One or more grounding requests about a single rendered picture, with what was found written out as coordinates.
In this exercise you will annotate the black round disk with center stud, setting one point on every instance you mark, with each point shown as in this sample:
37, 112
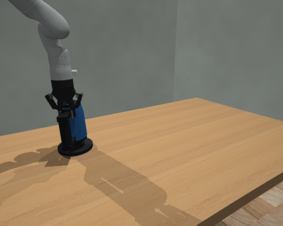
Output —
78, 149

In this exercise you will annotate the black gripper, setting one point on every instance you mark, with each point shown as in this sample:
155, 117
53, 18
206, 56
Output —
64, 91

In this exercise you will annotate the blue kettle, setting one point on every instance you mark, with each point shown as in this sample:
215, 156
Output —
72, 131

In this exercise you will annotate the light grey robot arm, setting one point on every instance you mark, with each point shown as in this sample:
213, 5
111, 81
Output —
52, 26

